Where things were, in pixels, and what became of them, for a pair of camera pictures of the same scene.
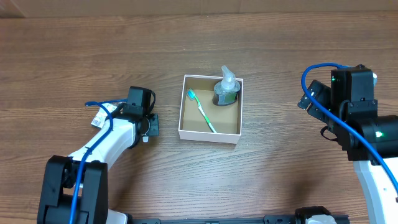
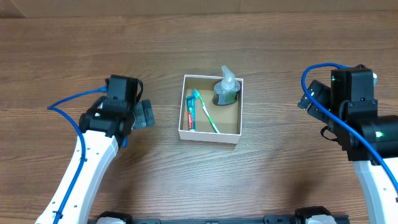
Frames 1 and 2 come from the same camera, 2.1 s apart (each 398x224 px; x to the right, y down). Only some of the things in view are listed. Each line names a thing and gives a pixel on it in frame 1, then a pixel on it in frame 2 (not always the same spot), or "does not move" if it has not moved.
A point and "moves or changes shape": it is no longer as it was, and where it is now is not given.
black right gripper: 313,98 does not move
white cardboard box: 226,120 does not move
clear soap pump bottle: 226,91 does not move
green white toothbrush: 192,96 moves or changes shape
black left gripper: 153,125 -> 146,115
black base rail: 305,214 does not move
